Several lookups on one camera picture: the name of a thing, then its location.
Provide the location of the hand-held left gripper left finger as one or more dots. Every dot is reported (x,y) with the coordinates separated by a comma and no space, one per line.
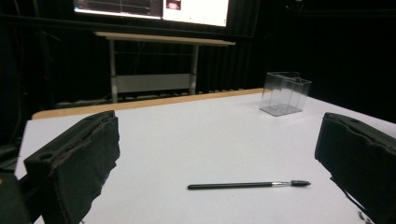
(77,161)

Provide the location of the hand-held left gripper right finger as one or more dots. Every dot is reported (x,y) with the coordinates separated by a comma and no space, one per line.
(358,155)

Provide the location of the clear plastic organizer box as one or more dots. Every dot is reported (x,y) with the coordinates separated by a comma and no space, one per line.
(285,93)

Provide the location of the black makeup brush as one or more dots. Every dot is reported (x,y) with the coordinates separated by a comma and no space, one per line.
(230,185)

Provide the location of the computer monitor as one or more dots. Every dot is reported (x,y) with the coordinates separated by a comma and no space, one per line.
(196,11)

